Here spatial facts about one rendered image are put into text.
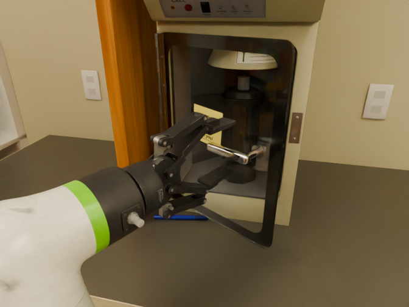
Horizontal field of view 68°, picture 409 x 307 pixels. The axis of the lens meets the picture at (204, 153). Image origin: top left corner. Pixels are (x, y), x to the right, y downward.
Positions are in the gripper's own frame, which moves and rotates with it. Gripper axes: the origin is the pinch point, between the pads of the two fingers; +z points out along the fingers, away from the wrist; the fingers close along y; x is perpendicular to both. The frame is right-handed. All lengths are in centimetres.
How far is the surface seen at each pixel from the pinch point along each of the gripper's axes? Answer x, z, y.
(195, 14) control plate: 11.7, 6.1, 22.2
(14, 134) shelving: 115, -1, -28
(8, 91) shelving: 115, 1, -8
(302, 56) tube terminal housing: -4.5, 19.1, 14.9
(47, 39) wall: 97, 14, 13
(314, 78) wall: 9, 61, 3
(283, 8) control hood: -2.8, 12.8, 23.4
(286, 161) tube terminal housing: -4.2, 19.0, -8.1
